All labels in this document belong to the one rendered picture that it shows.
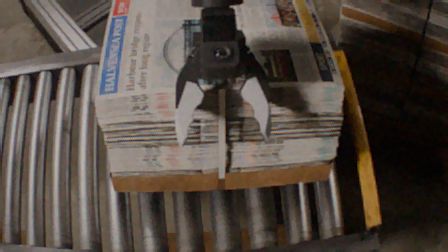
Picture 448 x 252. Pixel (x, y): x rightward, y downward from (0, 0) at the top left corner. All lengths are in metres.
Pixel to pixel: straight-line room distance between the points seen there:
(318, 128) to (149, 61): 0.28
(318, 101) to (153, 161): 0.28
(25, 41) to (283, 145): 1.83
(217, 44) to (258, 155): 0.29
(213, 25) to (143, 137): 0.25
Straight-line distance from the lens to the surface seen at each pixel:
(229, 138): 0.92
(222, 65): 0.69
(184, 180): 0.98
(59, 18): 2.28
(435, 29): 1.65
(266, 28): 0.96
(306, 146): 0.96
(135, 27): 0.97
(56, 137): 1.16
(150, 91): 0.85
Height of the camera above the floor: 1.73
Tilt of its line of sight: 55 degrees down
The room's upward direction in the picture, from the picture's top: 2 degrees clockwise
